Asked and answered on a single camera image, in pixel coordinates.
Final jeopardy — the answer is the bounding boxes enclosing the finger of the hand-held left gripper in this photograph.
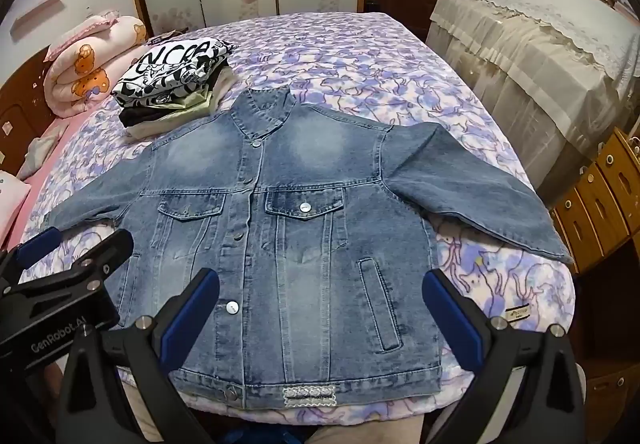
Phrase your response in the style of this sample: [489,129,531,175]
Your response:
[0,226,64,285]
[10,229,135,299]

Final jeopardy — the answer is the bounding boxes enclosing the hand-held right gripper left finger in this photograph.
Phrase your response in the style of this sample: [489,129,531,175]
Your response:
[52,266,223,444]

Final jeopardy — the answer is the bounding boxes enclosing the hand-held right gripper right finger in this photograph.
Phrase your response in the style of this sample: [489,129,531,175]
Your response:
[421,269,588,444]

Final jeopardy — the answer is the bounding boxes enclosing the blue denim jacket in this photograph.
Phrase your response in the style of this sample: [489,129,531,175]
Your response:
[42,88,574,411]

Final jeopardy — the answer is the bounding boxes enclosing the pink and white pillow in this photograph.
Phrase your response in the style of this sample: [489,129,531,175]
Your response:
[0,169,32,251]

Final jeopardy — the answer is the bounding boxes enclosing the pink bedsheet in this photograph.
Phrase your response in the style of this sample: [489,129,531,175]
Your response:
[22,116,76,205]

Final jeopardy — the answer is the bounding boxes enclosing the grey cloth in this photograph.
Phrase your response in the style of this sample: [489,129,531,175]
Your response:
[17,134,64,175]

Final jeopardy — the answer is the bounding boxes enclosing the folded beige garment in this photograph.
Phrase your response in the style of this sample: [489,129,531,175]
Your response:
[125,68,242,141]

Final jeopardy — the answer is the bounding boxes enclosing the wooden headboard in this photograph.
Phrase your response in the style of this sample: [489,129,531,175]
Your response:
[0,44,57,175]

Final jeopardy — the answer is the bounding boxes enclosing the folded black garment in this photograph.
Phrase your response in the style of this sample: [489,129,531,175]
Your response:
[119,106,172,129]

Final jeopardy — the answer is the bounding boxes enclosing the folded green garment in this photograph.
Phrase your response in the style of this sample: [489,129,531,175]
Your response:
[120,90,217,121]

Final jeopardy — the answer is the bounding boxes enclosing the pink bear print quilt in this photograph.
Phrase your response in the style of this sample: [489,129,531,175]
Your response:
[42,10,149,119]

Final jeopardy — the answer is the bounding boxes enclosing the black and white printed shirt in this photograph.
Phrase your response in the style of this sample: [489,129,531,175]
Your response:
[111,40,234,108]

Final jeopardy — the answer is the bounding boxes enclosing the wooden drawer cabinet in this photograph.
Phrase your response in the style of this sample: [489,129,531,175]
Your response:
[547,126,640,444]

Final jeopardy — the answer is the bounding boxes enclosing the furniture under beige lace cloth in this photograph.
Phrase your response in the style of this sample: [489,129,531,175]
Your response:
[427,0,640,205]

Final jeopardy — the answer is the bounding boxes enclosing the bed with purple floral sheet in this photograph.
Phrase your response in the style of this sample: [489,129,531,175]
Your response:
[20,12,577,431]

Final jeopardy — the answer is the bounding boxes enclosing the white wall shelf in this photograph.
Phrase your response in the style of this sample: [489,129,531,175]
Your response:
[12,0,77,27]

